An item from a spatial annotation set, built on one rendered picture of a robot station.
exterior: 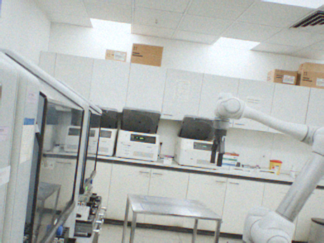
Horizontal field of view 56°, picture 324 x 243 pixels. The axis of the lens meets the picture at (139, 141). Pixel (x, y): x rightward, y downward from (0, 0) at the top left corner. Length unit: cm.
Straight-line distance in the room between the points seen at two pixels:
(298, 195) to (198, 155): 245
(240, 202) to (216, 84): 164
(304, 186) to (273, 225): 26
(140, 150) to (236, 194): 142
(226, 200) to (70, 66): 280
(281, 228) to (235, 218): 265
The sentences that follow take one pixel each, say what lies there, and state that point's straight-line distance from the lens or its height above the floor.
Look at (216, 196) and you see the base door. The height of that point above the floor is 55.
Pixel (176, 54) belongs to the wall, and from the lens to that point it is 475.
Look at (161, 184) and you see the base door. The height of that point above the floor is 62.
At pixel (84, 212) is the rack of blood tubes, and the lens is 169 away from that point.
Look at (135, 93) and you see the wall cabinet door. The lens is 426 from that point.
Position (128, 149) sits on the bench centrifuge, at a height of 103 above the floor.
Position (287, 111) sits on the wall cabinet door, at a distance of 480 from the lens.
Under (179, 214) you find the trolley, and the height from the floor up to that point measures 82.
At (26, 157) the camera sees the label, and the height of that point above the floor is 126.
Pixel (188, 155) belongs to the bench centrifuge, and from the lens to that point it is 406.
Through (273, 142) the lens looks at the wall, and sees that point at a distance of 510.
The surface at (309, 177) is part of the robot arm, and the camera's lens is 178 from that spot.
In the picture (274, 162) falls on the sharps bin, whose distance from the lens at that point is 478.
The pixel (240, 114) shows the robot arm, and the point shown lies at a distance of 167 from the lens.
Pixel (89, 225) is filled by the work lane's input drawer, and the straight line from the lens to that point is 170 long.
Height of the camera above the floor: 136
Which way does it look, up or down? 3 degrees down
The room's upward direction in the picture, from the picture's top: 7 degrees clockwise
